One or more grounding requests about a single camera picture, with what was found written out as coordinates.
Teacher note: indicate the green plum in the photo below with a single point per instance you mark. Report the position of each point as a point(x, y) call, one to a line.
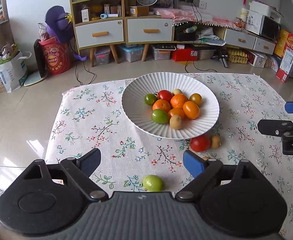
point(153, 183)
point(150, 99)
point(159, 116)

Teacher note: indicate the purple plush toy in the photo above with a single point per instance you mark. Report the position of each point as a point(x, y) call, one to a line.
point(60, 24)

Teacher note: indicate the red tomato with stem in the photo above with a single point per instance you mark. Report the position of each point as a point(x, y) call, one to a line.
point(165, 95)

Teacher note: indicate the orange oval tomato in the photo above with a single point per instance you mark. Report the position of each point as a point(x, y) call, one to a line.
point(191, 110)

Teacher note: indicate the red snack bucket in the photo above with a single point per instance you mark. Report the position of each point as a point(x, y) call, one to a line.
point(56, 56)

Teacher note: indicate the wooden cabinet drawer unit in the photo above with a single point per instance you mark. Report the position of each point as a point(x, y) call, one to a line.
point(148, 30)
point(98, 23)

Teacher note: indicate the large red tomato by plate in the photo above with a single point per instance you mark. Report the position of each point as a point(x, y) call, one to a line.
point(200, 143)

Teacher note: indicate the red box on floor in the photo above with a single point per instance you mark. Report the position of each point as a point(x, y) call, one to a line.
point(183, 55)

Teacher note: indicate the yellow egg carton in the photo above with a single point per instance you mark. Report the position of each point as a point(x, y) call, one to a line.
point(237, 56)

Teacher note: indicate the white ribbed plate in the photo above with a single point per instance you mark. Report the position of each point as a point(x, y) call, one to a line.
point(139, 113)

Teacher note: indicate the low long cabinet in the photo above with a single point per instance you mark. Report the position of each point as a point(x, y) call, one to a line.
point(221, 35)

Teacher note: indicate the brown longan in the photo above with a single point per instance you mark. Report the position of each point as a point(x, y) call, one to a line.
point(215, 141)
point(177, 91)
point(176, 122)

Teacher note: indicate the small orange tomato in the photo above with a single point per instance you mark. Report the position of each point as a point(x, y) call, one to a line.
point(176, 111)

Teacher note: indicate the wooden cabinet left drawer unit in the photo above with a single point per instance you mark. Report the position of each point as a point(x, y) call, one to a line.
point(98, 23)

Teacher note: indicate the pink cloth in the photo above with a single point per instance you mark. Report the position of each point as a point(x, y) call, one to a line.
point(182, 16)

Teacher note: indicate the white paper bag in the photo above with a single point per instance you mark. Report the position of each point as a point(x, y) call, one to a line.
point(13, 73)

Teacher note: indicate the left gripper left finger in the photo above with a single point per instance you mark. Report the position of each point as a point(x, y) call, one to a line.
point(78, 172)

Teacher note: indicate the orange tangerine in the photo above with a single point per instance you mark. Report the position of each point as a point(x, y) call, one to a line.
point(162, 105)
point(178, 100)

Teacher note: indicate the floral tablecloth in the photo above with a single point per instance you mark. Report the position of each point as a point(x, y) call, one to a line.
point(113, 117)

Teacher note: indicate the black flat heater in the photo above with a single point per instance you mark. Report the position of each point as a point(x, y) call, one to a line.
point(40, 60)

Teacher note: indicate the wooden cabinet right drawer unit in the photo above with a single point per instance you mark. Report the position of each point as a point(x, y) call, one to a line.
point(148, 30)

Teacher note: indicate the yellow cherry tomato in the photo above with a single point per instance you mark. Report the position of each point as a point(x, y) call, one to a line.
point(196, 98)

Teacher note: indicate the white microwave oven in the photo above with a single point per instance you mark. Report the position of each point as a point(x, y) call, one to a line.
point(262, 25)

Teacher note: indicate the brown longan by tomato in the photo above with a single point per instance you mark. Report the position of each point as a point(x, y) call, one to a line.
point(215, 141)

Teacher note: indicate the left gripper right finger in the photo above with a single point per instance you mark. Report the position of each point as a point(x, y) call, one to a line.
point(204, 173)

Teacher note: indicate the clear storage bin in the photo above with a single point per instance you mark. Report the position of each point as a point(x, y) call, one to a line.
point(131, 53)

